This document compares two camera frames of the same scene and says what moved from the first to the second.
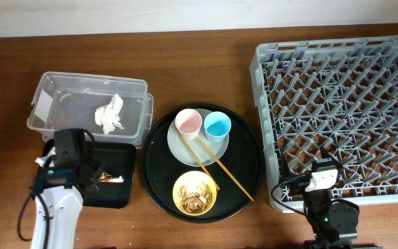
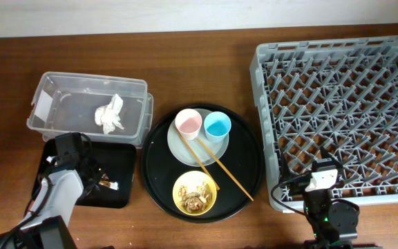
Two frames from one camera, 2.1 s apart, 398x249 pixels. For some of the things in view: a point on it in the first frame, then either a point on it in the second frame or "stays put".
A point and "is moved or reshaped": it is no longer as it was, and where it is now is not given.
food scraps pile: [195, 201] stays put
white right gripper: [285, 173] stays put
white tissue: [108, 115] stays put
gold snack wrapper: [105, 177] is moved or reshaped
